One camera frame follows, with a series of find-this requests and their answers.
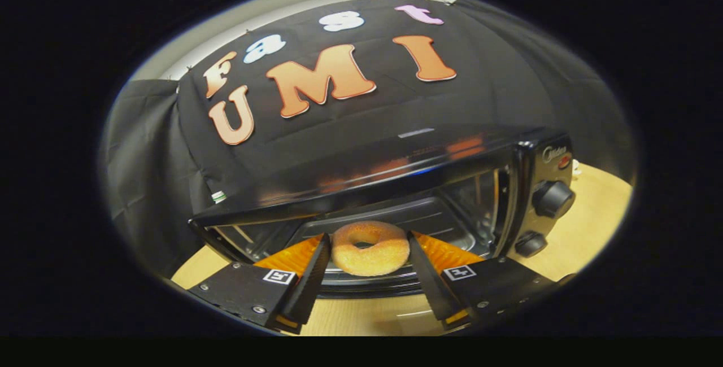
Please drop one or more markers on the white bottle green label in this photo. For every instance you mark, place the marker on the white bottle green label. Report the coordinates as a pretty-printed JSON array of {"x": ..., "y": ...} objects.
[{"x": 219, "y": 197}]

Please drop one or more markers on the sugared donut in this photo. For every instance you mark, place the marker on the sugared donut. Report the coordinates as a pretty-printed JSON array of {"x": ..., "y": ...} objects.
[{"x": 344, "y": 254}]

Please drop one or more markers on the black toaster oven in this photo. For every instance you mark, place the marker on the black toaster oven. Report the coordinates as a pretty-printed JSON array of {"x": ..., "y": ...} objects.
[{"x": 395, "y": 164}]

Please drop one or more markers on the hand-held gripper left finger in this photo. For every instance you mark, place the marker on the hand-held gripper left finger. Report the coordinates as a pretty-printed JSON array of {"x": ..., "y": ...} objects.
[{"x": 310, "y": 282}]

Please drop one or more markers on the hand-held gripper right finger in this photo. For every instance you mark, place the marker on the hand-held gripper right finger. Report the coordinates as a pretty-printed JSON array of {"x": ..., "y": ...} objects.
[{"x": 429, "y": 282}]

